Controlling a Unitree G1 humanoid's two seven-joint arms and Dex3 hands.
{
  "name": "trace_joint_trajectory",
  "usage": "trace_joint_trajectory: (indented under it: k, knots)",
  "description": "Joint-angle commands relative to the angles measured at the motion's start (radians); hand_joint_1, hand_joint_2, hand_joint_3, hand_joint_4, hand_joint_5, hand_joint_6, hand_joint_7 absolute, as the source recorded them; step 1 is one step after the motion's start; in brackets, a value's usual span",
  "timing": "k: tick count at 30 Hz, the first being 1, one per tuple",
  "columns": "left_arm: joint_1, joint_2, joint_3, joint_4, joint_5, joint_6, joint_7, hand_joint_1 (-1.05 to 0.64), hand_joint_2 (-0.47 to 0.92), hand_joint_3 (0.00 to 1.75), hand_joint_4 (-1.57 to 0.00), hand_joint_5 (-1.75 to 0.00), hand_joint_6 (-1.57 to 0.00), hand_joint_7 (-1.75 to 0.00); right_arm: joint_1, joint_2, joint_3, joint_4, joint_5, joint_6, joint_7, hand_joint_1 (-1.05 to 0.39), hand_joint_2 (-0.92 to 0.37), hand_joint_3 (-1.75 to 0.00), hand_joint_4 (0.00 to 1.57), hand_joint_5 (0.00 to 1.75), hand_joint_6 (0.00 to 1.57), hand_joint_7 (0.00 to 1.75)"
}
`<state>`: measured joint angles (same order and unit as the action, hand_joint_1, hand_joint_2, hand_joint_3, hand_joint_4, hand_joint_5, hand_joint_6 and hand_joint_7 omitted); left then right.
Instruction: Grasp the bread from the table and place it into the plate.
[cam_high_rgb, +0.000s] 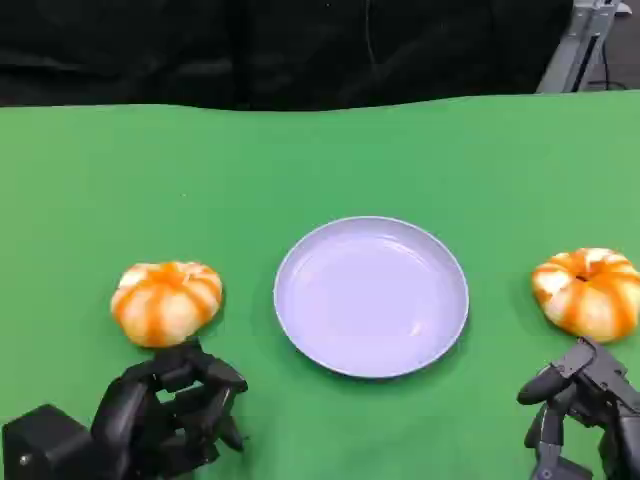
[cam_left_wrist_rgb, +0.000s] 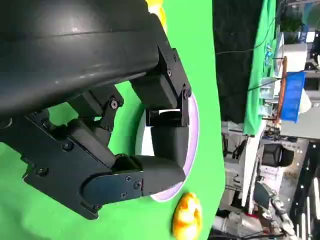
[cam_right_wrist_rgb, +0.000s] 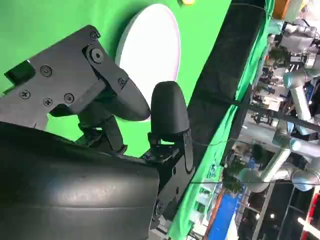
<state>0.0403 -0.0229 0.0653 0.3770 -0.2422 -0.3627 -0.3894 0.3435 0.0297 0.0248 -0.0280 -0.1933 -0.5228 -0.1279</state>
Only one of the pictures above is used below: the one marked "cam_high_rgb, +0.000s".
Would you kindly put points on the lilac plate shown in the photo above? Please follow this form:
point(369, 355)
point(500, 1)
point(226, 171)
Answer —
point(370, 300)

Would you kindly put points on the orange and white bread roll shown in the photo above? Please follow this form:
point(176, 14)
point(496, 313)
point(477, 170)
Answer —
point(590, 300)
point(165, 305)

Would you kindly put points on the grey metal frame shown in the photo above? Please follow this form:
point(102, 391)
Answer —
point(575, 45)

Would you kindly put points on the green table cloth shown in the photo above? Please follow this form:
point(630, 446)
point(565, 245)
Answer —
point(320, 165)

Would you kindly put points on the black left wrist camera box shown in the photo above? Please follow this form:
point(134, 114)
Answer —
point(50, 445)

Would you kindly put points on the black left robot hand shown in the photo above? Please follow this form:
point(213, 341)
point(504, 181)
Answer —
point(125, 415)

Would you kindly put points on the black backdrop curtain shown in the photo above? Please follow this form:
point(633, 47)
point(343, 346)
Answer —
point(200, 50)

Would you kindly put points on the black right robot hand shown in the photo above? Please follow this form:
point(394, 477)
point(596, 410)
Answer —
point(595, 380)

